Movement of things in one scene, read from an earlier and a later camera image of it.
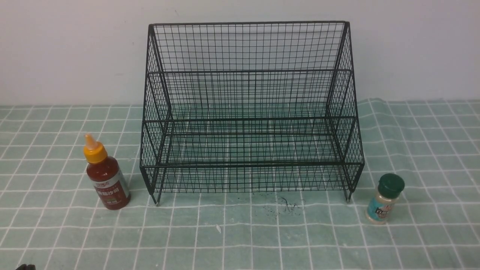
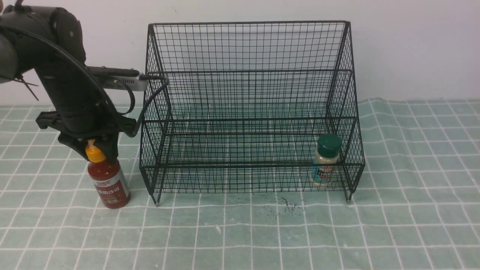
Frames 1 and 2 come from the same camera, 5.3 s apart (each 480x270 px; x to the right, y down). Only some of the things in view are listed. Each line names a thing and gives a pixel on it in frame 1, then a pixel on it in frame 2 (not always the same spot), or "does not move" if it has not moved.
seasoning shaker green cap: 380,207 to 329,145
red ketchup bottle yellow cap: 106,176 does not move
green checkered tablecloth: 49,218 does not move
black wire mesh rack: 270,107 does not move
